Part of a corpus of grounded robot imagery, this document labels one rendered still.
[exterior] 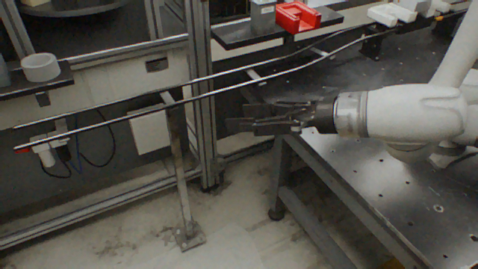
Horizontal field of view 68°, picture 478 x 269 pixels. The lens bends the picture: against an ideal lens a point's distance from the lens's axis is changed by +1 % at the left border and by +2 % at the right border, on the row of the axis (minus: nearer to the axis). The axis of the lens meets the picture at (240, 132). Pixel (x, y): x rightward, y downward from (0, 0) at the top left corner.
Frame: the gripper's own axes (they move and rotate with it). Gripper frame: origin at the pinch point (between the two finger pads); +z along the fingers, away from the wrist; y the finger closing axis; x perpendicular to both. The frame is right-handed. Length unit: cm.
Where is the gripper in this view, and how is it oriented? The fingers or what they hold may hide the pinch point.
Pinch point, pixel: (246, 117)
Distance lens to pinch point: 78.9
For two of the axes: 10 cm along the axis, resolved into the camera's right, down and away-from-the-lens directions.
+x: 1.9, 9.1, 3.6
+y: -4.2, 4.1, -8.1
